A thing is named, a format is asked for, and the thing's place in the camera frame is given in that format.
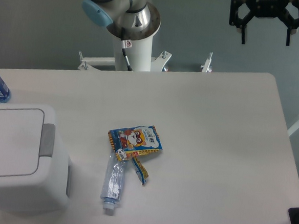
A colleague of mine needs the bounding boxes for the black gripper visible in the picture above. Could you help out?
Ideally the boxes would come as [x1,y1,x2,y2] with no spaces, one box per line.
[229,0,299,46]

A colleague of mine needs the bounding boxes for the silver robot arm blue cap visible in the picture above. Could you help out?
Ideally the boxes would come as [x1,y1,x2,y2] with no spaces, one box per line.
[82,0,299,46]

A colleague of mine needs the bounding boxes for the white trash can body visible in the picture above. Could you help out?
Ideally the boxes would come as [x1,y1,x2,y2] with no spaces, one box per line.
[0,103,72,212]

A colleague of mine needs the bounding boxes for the white trash can lid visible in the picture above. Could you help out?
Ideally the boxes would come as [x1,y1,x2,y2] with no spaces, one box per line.
[0,109,45,176]

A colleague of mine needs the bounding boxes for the blue yellow snack wrapper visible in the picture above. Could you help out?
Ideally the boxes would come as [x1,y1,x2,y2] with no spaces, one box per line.
[108,125,163,186]

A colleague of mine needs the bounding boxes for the crushed clear plastic bottle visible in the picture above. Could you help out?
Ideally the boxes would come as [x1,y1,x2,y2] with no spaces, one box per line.
[100,151,127,215]

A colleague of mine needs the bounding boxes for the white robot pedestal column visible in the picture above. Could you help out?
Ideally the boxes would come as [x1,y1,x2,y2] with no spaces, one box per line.
[112,36,153,72]

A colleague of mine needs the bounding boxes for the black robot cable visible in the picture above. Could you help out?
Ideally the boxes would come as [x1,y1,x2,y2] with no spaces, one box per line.
[118,28,136,72]

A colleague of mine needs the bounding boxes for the white pedestal base frame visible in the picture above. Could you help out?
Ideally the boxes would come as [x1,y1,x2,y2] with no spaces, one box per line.
[78,51,213,73]

